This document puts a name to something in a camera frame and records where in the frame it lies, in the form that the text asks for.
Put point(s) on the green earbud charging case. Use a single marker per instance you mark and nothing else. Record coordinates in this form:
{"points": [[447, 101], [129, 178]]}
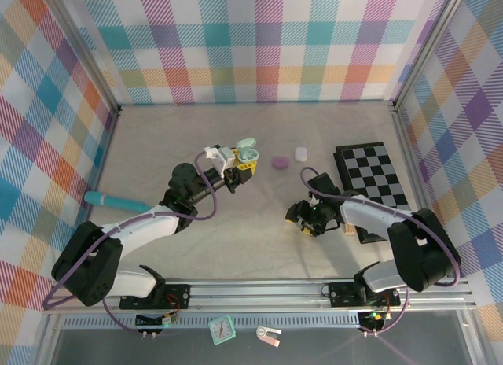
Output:
{"points": [[247, 144]]}

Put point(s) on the purple earbud charging case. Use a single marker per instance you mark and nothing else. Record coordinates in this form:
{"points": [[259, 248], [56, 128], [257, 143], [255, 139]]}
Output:
{"points": [[281, 163]]}

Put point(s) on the white earbud charging case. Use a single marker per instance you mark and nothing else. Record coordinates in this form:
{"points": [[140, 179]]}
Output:
{"points": [[300, 153]]}

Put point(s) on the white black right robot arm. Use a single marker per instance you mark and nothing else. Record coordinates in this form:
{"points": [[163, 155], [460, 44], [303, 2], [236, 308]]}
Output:
{"points": [[369, 213]]}

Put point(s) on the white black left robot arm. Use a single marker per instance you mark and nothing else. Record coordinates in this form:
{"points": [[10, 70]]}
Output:
{"points": [[145, 227]]}

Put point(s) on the small wooden block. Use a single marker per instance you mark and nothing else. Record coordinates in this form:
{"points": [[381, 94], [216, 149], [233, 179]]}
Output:
{"points": [[349, 230]]}

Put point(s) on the black grey chessboard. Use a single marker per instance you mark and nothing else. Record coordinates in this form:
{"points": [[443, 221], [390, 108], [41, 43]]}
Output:
{"points": [[373, 172]]}

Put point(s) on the teal pen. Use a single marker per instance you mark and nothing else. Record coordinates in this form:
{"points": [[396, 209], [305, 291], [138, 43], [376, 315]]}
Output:
{"points": [[114, 201]]}

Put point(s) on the small controller board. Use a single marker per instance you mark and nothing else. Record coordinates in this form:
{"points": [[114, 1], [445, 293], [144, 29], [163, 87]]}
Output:
{"points": [[375, 318], [165, 319]]}

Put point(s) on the white pink small tool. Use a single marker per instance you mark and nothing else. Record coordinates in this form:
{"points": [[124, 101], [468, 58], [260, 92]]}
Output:
{"points": [[261, 332]]}

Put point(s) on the teal alarm clock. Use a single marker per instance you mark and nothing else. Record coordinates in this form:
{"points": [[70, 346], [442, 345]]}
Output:
{"points": [[222, 329]]}

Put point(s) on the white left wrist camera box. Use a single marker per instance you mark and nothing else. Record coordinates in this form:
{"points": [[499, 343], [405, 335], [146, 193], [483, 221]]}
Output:
{"points": [[224, 158]]}

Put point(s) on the aluminium rear rail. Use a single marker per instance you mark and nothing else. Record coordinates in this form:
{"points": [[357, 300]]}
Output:
{"points": [[255, 102]]}

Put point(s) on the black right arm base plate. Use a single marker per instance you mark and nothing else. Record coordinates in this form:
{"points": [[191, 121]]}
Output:
{"points": [[340, 294]]}

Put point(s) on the aluminium mounting rail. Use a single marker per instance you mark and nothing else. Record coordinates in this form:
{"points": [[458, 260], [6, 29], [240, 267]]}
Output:
{"points": [[255, 294]]}

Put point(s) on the aluminium side rail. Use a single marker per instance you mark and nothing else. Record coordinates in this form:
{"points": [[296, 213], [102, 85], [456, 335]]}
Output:
{"points": [[103, 156], [411, 164]]}

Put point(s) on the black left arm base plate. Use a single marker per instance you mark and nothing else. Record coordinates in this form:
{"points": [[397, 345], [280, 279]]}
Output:
{"points": [[178, 296]]}

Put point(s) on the aluminium frame post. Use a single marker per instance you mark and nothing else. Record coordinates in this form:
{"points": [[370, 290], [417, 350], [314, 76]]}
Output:
{"points": [[427, 46], [87, 54]]}

